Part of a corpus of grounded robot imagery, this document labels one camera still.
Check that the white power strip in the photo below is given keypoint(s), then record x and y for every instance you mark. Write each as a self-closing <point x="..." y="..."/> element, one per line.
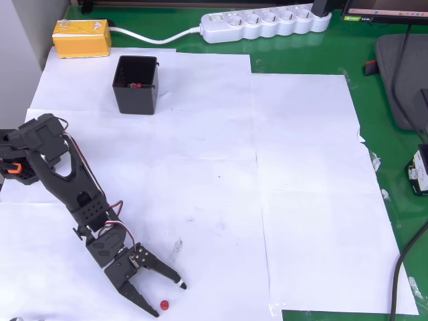
<point x="267" y="25"/>

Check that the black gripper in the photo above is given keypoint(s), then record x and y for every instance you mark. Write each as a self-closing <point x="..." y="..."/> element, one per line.
<point x="121" y="266"/>

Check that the red black zipper tab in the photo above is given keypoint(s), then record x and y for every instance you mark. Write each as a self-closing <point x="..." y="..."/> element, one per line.
<point x="371" y="68"/>

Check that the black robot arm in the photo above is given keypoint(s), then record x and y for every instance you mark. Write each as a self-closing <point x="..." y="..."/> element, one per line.
<point x="72" y="187"/>

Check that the yellow cardboard box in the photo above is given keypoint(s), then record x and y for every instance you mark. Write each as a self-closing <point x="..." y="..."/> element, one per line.
<point x="82" y="41"/>

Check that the green desk mat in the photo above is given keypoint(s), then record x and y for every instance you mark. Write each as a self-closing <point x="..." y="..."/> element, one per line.
<point x="301" y="57"/>

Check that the black power plug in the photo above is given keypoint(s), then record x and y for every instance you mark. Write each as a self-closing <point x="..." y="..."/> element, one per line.
<point x="321" y="7"/>

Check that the small printed carton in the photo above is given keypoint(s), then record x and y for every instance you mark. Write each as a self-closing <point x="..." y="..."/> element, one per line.
<point x="418" y="172"/>

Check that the black square container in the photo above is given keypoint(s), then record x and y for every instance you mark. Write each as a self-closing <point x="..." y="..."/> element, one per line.
<point x="135" y="100"/>

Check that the black monitor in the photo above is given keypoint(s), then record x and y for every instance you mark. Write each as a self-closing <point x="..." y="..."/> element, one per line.
<point x="384" y="10"/>

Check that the black robot base orange clamps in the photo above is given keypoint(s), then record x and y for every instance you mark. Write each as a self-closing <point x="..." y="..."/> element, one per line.
<point x="20" y="174"/>

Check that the grey laptop sleeve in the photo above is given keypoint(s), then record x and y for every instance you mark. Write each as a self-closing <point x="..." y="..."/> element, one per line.
<point x="404" y="83"/>

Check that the white taped paper cover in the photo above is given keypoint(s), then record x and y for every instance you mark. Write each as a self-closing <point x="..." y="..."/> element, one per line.
<point x="217" y="133"/>

